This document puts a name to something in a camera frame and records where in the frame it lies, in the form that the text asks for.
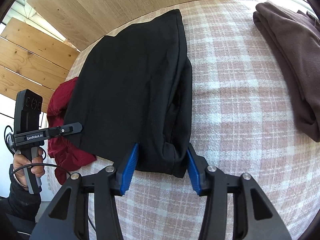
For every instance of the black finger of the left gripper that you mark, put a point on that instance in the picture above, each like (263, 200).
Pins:
(70, 129)

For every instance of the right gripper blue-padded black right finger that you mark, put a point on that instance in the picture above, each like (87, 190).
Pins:
(197, 171)

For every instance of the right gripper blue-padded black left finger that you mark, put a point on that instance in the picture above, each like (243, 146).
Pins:
(125, 170)

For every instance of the red garment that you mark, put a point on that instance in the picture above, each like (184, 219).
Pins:
(67, 157)

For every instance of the black garment with yellow lines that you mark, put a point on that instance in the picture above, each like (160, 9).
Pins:
(136, 88)

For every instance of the black sleeved left forearm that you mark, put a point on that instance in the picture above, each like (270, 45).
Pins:
(18, 212)

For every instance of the person's left hand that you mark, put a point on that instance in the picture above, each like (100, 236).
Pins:
(21, 160)

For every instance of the pink plaid bed cover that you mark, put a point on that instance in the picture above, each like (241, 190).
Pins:
(242, 121)

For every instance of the pine slat panel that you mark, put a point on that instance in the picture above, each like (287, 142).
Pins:
(31, 59)

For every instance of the mauve brown folded garment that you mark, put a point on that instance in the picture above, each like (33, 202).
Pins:
(294, 40)

